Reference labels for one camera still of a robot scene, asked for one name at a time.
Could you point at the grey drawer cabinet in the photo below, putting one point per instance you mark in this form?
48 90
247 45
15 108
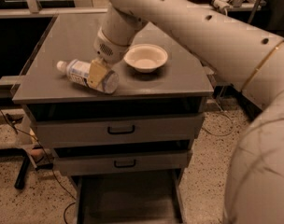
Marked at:
180 87

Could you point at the middle grey drawer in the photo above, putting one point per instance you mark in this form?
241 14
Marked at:
123 163

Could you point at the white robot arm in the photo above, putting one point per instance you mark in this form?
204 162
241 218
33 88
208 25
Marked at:
250 59

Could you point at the top grey drawer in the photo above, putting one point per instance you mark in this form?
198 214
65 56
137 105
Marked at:
97 132

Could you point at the open bottom grey drawer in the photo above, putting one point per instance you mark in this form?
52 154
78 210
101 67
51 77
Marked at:
150 197

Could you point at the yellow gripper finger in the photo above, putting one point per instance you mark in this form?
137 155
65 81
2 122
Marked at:
97 72

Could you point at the clear plastic bottle blue label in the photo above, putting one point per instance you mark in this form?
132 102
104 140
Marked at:
77 71

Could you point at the white paper bowl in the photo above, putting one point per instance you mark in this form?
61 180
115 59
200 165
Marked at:
145 58

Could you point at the black table leg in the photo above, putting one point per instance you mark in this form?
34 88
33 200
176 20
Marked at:
20 181

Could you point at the grey metal rail frame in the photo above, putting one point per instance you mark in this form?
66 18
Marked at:
39 6

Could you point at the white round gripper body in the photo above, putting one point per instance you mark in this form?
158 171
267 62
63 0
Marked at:
110 51

